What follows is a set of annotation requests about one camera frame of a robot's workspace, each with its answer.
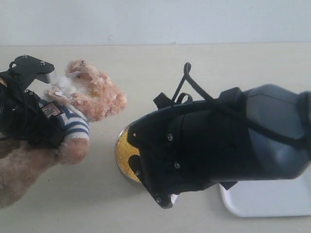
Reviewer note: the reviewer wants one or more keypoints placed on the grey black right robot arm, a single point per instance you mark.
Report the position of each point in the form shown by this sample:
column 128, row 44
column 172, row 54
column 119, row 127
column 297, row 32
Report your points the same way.
column 261, row 134

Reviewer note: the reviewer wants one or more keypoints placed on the tan teddy bear striped shirt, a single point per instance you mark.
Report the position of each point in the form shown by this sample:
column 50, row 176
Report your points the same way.
column 83, row 95

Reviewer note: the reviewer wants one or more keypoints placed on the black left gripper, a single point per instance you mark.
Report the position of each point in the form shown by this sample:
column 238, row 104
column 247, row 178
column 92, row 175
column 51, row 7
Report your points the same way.
column 21, row 117

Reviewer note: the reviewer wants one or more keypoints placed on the white rectangular tray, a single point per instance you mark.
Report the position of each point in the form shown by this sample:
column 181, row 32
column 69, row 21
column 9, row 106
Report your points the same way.
column 270, row 198

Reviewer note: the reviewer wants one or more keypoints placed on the round metal bowl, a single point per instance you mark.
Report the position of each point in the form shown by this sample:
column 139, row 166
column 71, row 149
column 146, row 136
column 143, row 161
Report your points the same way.
column 126, row 174

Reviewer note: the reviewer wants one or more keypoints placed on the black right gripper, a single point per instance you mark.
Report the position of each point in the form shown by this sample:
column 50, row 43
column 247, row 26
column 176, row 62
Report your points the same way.
column 188, row 152

